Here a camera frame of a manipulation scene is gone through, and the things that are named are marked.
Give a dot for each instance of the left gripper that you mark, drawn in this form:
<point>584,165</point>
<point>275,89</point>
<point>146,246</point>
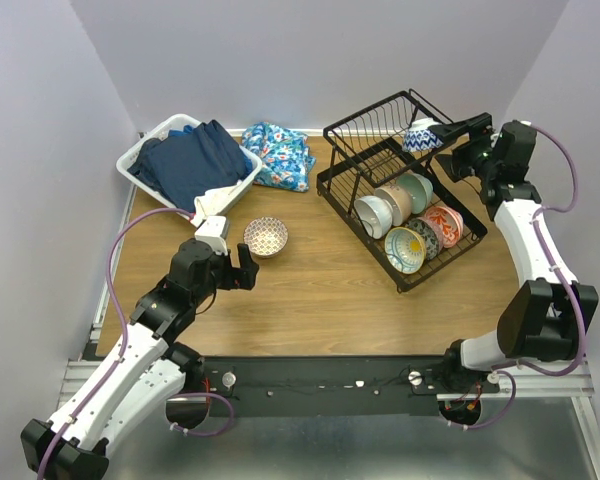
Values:
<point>243,277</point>

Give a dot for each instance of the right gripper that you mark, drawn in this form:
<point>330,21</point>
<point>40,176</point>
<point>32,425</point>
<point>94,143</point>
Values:
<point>480,133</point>

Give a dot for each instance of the blue white patterned bowl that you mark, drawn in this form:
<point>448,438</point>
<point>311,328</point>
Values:
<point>418,136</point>

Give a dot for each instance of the orange white floral bowl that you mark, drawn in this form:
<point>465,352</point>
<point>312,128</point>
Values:
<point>449,221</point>

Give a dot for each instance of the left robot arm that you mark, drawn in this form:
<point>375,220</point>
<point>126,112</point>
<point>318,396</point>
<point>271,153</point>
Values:
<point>148,365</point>

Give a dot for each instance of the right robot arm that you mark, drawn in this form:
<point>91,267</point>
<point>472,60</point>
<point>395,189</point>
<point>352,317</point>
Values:
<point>544,326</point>

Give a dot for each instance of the mint green bowl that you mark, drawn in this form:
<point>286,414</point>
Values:
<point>419,188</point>

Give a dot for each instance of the beige bowl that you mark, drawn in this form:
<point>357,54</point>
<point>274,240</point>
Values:
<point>399,200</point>

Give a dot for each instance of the white cloth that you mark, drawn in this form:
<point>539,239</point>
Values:
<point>211,202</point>

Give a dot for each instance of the pink and black bowl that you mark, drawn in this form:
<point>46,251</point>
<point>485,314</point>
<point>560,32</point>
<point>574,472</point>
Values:
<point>430,233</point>

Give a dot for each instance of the white ribbed bowl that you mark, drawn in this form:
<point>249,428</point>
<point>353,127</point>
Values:
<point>375,215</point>

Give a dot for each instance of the yellow sun patterned bowl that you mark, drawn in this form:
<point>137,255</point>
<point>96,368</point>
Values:
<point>405,250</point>

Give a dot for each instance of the blue floral cloth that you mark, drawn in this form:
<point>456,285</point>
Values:
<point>285,154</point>

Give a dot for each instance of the navy blue clothes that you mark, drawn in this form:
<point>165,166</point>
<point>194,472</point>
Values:
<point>190,162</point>

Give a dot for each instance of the white laundry basket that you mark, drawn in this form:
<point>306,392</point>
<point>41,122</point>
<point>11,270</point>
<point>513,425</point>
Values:
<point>177,122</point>

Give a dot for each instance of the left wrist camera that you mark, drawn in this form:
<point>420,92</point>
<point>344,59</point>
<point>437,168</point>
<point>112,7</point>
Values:
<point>214,232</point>

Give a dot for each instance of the black wire dish rack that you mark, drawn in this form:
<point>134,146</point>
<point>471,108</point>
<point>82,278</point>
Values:
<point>382,183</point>

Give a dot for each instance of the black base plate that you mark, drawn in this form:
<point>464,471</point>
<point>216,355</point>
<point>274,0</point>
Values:
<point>311,386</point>

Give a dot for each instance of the aluminium frame rail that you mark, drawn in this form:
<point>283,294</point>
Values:
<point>76,374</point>

